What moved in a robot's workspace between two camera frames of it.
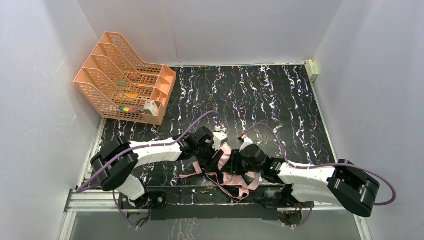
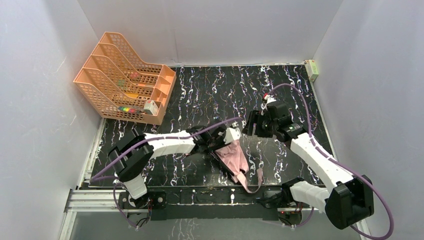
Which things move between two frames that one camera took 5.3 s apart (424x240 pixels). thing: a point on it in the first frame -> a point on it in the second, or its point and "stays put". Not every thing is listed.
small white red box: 150,108 stays put
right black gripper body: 234,164 -> 257,124
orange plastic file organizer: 124,87 stays put
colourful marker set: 129,110 stays put
